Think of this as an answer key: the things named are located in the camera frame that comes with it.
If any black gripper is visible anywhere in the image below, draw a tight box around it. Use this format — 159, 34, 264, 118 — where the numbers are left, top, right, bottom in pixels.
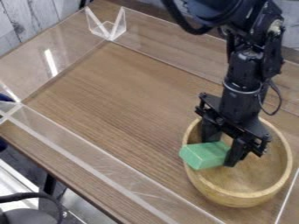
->
195, 80, 271, 167

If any green rectangular block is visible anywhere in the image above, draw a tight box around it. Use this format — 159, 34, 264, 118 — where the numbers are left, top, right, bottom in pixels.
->
179, 141, 229, 171

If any brown wooden bowl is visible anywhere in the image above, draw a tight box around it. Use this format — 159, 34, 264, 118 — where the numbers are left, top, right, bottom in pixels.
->
181, 118, 293, 207

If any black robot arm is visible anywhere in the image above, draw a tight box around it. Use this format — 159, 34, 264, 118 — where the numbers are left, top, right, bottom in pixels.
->
161, 0, 285, 167

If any black table leg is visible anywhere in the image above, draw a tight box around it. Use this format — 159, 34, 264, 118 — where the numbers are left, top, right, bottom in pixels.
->
42, 174, 57, 195

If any grey metal base plate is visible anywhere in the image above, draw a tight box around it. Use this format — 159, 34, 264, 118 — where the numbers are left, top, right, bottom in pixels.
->
38, 198, 87, 224

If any clear acrylic corner bracket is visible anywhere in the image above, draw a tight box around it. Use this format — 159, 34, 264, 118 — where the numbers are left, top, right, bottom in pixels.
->
84, 7, 127, 41

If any black cable lower left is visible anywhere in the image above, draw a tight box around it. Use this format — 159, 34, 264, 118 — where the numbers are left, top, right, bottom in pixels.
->
0, 192, 65, 224

